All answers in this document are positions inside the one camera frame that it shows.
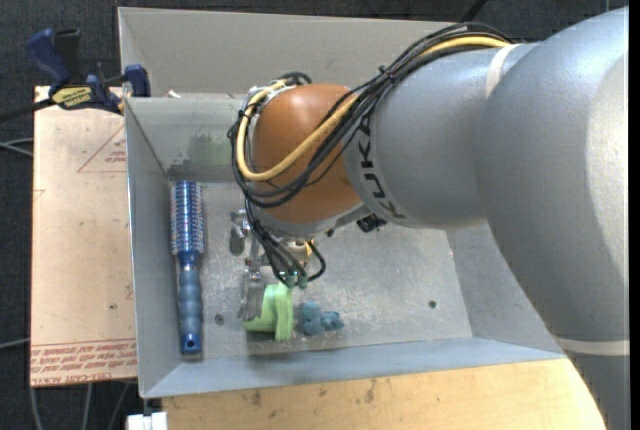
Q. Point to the blue round hairbrush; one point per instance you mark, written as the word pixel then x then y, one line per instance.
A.
pixel 188 238

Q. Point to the grey metal bin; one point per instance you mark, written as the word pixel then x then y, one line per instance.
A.
pixel 380 278

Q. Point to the small blue toy animal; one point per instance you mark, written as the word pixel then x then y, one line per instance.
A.
pixel 315 318

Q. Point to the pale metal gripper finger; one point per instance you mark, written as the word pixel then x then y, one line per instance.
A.
pixel 248 300
pixel 236 238

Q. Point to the light green plastic cup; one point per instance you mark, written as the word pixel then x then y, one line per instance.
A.
pixel 276 313

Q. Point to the brown cardboard board red print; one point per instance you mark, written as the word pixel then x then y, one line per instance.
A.
pixel 80 238

